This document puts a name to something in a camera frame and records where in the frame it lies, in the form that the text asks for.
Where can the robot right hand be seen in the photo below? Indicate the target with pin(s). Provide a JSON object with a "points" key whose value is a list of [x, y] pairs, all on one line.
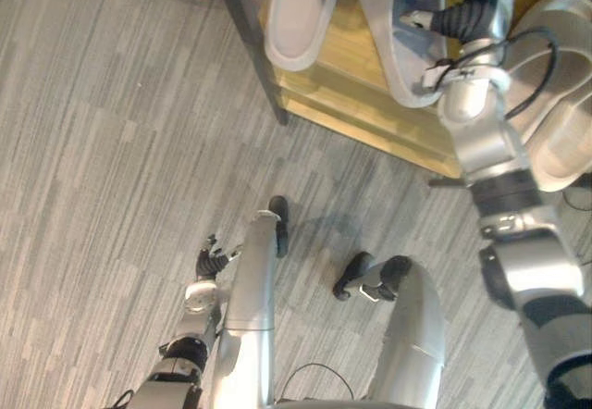
{"points": [[467, 20]]}

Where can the grey beige slipper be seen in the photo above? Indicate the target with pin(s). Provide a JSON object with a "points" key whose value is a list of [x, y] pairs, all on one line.
{"points": [[562, 136]]}

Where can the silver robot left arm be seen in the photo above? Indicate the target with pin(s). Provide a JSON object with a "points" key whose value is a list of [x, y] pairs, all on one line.
{"points": [[196, 316]]}

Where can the wooden shoe rack dark frame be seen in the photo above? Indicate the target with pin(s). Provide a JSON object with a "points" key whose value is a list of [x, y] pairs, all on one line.
{"points": [[351, 99]]}

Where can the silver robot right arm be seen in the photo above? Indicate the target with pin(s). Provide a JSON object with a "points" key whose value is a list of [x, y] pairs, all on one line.
{"points": [[495, 150]]}

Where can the silver robot left leg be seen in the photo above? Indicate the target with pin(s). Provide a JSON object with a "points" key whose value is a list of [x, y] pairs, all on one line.
{"points": [[252, 298]]}

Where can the silver robot leg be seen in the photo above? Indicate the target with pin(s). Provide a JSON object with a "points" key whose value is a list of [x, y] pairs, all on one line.
{"points": [[411, 330], [252, 298]]}

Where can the dark robot left foot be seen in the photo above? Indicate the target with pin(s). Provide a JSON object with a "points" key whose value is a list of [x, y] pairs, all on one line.
{"points": [[280, 224]]}

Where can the silver robot right leg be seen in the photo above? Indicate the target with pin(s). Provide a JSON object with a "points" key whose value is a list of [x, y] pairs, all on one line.
{"points": [[411, 330]]}

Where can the dark robot right foot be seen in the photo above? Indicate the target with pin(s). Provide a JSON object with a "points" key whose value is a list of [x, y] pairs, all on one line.
{"points": [[351, 275]]}

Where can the lavender white slipper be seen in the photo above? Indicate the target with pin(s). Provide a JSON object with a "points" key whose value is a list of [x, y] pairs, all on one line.
{"points": [[296, 16]]}

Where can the dark robot foot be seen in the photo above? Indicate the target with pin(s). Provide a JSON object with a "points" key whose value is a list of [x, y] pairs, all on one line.
{"points": [[351, 275], [280, 224]]}

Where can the bluish white slipper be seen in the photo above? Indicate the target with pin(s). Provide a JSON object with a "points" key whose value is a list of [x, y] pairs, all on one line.
{"points": [[402, 76]]}

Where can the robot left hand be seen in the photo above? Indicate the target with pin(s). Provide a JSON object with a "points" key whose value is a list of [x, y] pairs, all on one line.
{"points": [[210, 263]]}

